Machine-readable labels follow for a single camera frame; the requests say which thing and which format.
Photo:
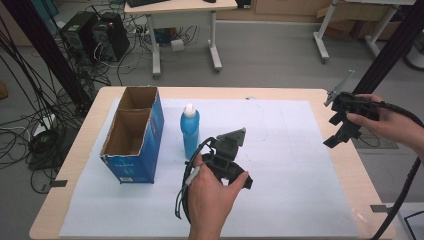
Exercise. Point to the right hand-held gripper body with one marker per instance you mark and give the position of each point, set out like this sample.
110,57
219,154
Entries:
356,106

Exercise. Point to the black keyboard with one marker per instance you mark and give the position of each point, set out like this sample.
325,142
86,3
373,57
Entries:
146,2

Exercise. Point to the white power adapter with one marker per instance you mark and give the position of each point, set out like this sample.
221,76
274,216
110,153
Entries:
177,45

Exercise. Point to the white table frame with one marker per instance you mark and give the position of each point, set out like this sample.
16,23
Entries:
325,36

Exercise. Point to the wooden desk with white legs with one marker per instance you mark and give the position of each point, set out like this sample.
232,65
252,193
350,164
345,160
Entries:
180,6

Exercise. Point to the black computer tower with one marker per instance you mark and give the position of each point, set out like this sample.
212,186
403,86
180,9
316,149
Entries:
78,36
111,38

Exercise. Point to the white table mat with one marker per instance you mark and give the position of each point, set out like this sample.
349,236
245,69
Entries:
283,166

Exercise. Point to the person's right hand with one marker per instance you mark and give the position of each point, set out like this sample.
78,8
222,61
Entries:
390,128

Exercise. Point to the blue bottle with white cap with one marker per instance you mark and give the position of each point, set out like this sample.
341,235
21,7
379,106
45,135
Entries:
190,133

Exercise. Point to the person's left hand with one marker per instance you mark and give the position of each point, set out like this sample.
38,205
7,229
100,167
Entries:
208,196

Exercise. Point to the black metal stand post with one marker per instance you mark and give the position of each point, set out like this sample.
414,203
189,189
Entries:
50,50
390,50

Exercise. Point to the blue cardboard box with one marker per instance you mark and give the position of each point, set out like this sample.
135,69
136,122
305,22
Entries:
133,166

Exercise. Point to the white power strip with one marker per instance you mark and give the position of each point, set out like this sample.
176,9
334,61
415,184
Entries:
45,125

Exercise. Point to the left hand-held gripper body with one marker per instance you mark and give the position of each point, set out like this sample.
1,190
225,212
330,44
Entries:
226,143

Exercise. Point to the grey tape strip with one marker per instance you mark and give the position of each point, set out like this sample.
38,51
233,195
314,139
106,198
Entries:
58,183
379,208

